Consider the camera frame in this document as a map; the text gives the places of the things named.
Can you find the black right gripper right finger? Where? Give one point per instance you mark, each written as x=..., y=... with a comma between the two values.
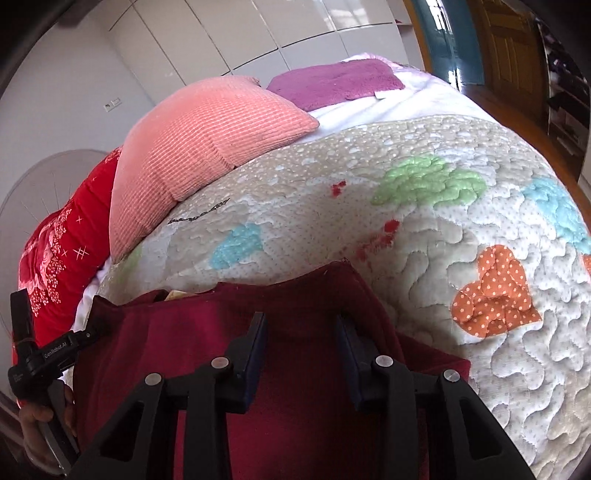
x=433, y=426

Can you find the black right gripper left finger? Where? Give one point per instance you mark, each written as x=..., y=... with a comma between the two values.
x=178, y=425

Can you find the dark red garment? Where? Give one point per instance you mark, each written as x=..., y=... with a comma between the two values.
x=302, y=423

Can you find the cluttered clothes rack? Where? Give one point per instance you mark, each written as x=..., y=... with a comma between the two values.
x=568, y=100

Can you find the red patterned duvet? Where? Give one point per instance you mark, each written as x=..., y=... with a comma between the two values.
x=66, y=251

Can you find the patchwork quilted bedspread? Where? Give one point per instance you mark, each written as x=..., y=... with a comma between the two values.
x=460, y=227

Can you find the round grey headboard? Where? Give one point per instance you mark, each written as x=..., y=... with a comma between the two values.
x=42, y=190

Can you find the pink ribbed pillow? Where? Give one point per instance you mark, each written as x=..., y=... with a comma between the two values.
x=192, y=138

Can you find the purple fuzzy towel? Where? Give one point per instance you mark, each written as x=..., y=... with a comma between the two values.
x=314, y=87

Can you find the white wardrobe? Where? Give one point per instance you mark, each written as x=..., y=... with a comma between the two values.
x=168, y=44

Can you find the wooden door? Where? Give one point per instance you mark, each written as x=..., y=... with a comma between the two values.
x=514, y=64

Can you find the teal door frame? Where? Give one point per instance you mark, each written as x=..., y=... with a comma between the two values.
x=452, y=41

